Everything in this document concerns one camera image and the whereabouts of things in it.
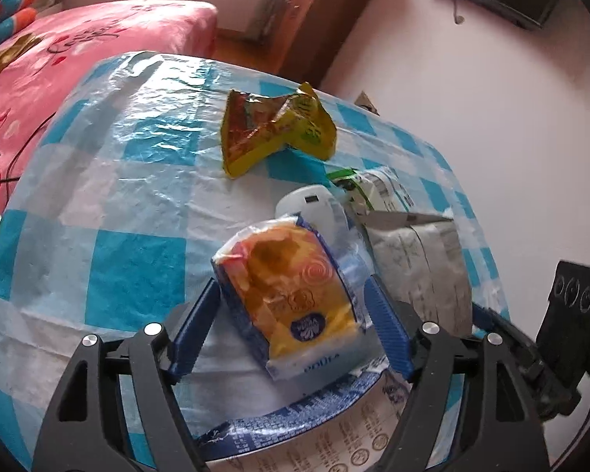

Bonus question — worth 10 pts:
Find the white power bank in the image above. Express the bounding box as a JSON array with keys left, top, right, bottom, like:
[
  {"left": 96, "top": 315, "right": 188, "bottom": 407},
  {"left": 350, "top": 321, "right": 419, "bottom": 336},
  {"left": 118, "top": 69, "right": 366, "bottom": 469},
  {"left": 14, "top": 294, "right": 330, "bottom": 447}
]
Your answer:
[{"left": 274, "top": 184, "right": 350, "bottom": 247}]

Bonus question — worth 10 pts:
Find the white green milk bag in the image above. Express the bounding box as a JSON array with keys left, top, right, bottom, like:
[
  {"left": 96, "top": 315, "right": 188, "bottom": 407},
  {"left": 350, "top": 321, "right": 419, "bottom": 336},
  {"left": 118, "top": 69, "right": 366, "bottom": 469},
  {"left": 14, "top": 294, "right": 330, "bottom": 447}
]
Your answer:
[{"left": 326, "top": 167, "right": 416, "bottom": 219}]

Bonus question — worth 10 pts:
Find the bed with pink sheet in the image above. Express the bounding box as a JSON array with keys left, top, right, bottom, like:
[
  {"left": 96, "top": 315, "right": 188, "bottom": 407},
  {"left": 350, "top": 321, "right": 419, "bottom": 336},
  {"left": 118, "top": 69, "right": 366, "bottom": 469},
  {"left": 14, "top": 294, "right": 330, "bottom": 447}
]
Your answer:
[{"left": 0, "top": 0, "right": 219, "bottom": 217}]

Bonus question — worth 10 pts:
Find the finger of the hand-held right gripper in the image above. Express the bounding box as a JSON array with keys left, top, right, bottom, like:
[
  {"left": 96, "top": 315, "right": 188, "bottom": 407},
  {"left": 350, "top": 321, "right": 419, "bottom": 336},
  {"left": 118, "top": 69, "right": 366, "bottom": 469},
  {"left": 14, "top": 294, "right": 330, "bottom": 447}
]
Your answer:
[{"left": 472, "top": 305, "right": 581, "bottom": 420}]

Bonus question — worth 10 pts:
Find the golden cloth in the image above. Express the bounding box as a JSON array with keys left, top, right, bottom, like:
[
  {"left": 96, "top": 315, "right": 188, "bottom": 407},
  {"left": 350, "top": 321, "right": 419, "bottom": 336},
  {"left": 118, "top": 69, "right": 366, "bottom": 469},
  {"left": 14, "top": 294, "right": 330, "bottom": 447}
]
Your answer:
[{"left": 0, "top": 32, "right": 37, "bottom": 79}]

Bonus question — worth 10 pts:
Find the orange bread packet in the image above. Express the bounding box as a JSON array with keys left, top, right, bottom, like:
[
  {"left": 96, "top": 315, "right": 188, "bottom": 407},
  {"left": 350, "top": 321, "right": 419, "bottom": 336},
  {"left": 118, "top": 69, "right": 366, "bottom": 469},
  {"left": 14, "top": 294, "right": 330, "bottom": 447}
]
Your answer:
[{"left": 211, "top": 214, "right": 374, "bottom": 382}]

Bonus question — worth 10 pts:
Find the silver grey snack pouch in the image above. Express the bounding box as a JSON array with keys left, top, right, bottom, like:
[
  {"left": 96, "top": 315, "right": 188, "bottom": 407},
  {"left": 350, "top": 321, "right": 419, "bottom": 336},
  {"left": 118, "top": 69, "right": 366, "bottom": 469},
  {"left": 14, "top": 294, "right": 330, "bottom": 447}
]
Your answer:
[{"left": 361, "top": 210, "right": 474, "bottom": 337}]

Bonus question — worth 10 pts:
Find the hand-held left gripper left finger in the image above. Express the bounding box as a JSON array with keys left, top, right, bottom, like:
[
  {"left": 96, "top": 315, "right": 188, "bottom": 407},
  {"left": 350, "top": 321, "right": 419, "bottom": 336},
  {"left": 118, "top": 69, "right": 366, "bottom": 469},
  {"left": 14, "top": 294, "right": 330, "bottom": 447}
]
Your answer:
[{"left": 32, "top": 278, "right": 222, "bottom": 472}]

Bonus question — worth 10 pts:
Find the blue checkered plastic tablecloth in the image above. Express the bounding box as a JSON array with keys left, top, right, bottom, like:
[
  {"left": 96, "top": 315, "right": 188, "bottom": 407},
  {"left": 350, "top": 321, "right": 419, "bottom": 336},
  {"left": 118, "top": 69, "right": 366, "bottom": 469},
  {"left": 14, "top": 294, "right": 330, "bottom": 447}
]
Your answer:
[{"left": 0, "top": 49, "right": 512, "bottom": 472}]

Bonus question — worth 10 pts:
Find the brown cardboard piece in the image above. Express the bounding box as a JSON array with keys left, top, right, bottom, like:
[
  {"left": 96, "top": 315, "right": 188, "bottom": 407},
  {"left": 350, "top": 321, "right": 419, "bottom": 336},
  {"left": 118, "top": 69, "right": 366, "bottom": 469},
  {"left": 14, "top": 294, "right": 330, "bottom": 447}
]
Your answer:
[{"left": 354, "top": 91, "right": 382, "bottom": 116}]

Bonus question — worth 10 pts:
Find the yellow snack bag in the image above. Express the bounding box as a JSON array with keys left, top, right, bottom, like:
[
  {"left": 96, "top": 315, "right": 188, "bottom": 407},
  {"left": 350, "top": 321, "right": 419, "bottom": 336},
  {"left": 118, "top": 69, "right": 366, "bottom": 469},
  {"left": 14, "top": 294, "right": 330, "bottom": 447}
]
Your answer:
[{"left": 219, "top": 81, "right": 337, "bottom": 179}]

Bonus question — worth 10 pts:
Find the blue white printed bag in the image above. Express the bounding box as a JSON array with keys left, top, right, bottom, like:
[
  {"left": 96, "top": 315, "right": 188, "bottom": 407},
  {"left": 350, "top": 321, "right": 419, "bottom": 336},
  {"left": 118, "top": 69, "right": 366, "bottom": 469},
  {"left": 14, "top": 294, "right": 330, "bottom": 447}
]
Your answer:
[{"left": 197, "top": 366, "right": 414, "bottom": 472}]

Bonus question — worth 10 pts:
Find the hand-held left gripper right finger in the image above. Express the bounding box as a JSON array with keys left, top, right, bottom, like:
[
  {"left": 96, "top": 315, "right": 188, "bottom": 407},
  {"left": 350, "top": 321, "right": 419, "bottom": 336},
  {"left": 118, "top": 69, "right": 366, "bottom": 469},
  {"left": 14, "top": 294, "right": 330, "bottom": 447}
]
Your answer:
[{"left": 366, "top": 275, "right": 551, "bottom": 472}]

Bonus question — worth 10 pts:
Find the black charger cable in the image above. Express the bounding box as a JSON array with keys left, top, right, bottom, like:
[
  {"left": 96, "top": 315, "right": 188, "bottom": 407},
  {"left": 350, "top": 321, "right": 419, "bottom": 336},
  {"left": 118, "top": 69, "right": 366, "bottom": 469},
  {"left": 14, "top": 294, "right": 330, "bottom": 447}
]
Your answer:
[{"left": 0, "top": 113, "right": 57, "bottom": 185}]

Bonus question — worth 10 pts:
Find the brown wooden cabinet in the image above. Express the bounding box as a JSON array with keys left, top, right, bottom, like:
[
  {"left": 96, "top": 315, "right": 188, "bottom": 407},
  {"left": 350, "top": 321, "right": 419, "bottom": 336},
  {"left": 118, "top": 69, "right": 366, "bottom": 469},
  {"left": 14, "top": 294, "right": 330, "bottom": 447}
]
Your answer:
[{"left": 253, "top": 0, "right": 379, "bottom": 89}]

